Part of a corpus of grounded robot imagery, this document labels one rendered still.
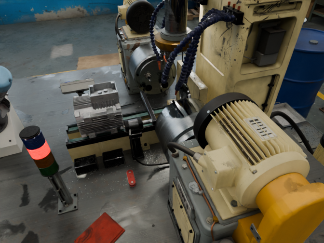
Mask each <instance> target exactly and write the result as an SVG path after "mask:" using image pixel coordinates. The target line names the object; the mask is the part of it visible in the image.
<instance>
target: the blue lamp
mask: <svg viewBox="0 0 324 243"><path fill-rule="evenodd" d="M21 140H22V142H23V143H24V145H25V147H26V148H27V149H29V150H35V149H38V148H40V147H42V146H43V145H44V143H45V138H44V136H43V134H42V132H41V130H40V132H39V134H38V135H37V136H35V137H34V138H31V139H21Z"/></svg>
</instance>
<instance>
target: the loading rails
mask: <svg viewBox="0 0 324 243"><path fill-rule="evenodd" d="M167 106H168V105H166V106H161V107H156V108H152V110H154V115H155V117H156V119H157V117H158V116H159V114H160V113H161V112H162V111H163V110H164V109H165V108H166V107H167ZM122 117H123V120H126V119H128V120H129V119H134V118H137V117H141V118H142V120H143V121H144V120H148V119H150V117H149V114H148V112H147V110H146V109H145V110H140V111H135V112H130V113H125V114H122ZM143 126H144V129H143V130H141V132H142V137H140V141H141V147H142V150H148V149H150V144H155V143H159V140H158V137H157V135H156V132H155V126H153V124H152V123H151V124H145V125H143ZM117 130H118V132H117V133H114V134H111V132H107V133H102V134H98V135H97V136H96V137H94V138H89V135H87V137H84V138H82V137H81V134H80V132H79V129H78V126H77V124H76V123H75V124H70V125H66V132H67V135H68V137H69V140H68V138H66V147H67V149H68V152H69V154H70V156H71V159H72V161H73V162H74V159H76V158H81V157H85V156H89V155H94V154H95V155H96V157H99V156H102V153H103V152H106V151H111V150H115V149H120V148H122V150H123V151H124V150H128V149H131V147H130V139H129V136H128V133H126V132H124V131H125V129H122V130H120V128H119V129H117Z"/></svg>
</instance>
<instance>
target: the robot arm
mask: <svg viewBox="0 0 324 243"><path fill-rule="evenodd" d="M12 80H13V78H12V75H11V73H10V71H9V70H8V69H6V68H5V67H3V66H0V133H1V132H2V131H3V130H4V129H5V128H6V127H7V124H8V116H7V112H10V109H11V106H10V101H9V100H7V99H6V98H5V96H6V95H8V93H7V92H8V90H9V89H10V87H11V85H12Z"/></svg>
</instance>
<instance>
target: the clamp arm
mask: <svg viewBox="0 0 324 243"><path fill-rule="evenodd" d="M140 93H141V98H142V100H143V102H144V105H145V107H146V110H147V112H148V115H149V117H150V123H151V122H152V124H153V126H154V125H155V123H156V117H155V115H154V110H152V108H151V106H150V104H149V101H148V99H147V94H146V93H145V92H144V91H141V92H140ZM151 120H152V121H151Z"/></svg>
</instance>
